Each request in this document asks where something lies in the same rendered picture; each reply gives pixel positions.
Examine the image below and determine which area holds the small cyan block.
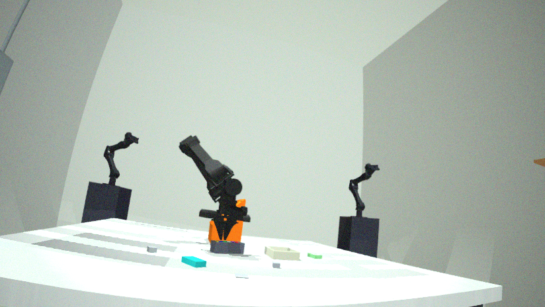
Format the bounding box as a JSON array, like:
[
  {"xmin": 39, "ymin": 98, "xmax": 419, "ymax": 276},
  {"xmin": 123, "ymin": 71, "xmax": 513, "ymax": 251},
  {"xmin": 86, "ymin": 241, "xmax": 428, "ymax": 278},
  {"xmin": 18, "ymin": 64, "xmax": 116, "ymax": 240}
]
[{"xmin": 181, "ymin": 256, "xmax": 206, "ymax": 268}]

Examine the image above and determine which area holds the small green block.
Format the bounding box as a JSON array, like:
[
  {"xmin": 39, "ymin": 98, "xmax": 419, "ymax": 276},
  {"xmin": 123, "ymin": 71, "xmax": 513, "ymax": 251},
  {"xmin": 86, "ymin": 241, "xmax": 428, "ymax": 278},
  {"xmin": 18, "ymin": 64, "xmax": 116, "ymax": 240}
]
[{"xmin": 308, "ymin": 253, "xmax": 322, "ymax": 259}]

